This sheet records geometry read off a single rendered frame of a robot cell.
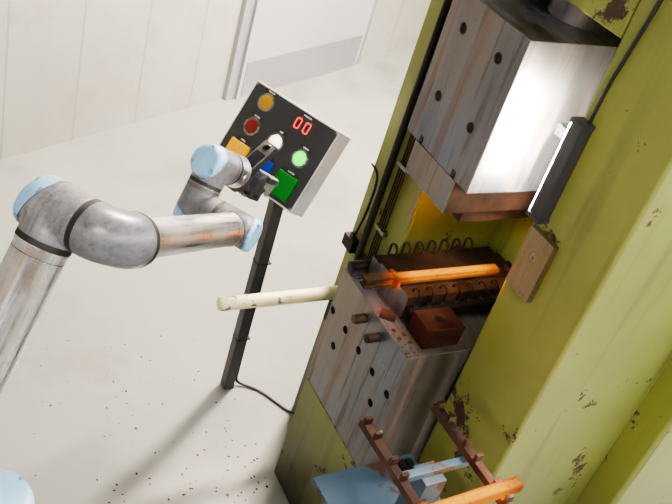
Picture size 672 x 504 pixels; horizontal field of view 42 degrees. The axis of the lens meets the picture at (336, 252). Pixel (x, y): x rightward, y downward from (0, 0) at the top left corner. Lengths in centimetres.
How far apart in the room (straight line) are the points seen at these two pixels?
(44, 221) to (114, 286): 194
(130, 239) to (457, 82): 89
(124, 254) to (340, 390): 106
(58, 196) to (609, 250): 115
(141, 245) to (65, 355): 167
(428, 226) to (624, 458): 86
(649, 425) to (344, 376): 85
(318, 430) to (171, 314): 106
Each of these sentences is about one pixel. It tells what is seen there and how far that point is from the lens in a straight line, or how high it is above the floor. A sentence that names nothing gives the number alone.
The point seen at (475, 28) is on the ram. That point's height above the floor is 170.
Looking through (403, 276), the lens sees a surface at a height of 101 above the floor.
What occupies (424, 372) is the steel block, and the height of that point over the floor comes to 85.
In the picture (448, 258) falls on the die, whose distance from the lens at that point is 256.
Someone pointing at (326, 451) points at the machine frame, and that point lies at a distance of 274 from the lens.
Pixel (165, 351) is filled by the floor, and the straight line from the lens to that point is 343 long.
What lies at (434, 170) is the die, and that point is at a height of 134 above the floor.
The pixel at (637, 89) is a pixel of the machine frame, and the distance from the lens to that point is 193.
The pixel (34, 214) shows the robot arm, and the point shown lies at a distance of 177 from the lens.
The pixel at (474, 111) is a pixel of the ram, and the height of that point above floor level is 154.
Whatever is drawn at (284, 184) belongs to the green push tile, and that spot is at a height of 102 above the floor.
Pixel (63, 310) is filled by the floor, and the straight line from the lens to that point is 354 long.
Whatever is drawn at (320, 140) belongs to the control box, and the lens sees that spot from 258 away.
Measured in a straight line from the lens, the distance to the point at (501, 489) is 204.
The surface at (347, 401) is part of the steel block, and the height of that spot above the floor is 59.
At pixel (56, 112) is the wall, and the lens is 442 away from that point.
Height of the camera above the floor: 235
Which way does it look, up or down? 34 degrees down
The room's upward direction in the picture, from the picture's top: 18 degrees clockwise
